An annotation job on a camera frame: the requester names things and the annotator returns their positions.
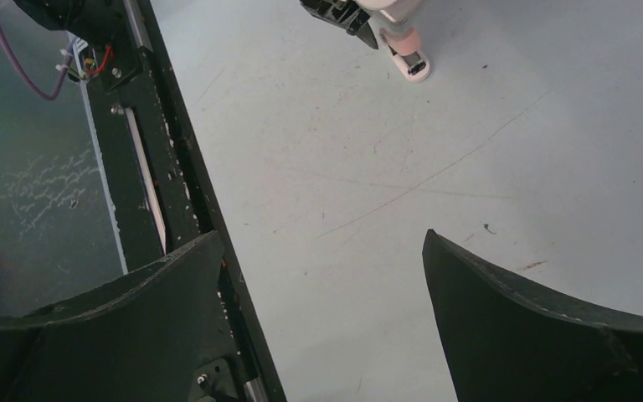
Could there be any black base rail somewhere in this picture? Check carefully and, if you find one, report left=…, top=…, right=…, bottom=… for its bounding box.
left=86, top=1, right=285, bottom=401

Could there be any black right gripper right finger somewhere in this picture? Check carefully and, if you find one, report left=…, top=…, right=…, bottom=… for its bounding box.
left=422, top=230, right=643, bottom=401

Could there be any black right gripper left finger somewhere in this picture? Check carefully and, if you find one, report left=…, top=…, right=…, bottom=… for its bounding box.
left=0, top=232, right=224, bottom=401

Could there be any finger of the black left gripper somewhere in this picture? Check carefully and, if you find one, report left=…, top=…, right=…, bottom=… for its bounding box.
left=300, top=0, right=378, bottom=49

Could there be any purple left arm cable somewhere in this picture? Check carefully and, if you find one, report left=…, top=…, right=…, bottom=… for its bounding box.
left=0, top=0, right=75, bottom=102

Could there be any pink stapler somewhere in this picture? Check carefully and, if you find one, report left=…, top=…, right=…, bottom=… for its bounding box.
left=358, top=0, right=430, bottom=83

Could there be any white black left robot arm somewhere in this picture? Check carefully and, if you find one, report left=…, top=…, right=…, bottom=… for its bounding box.
left=14, top=1, right=378, bottom=91

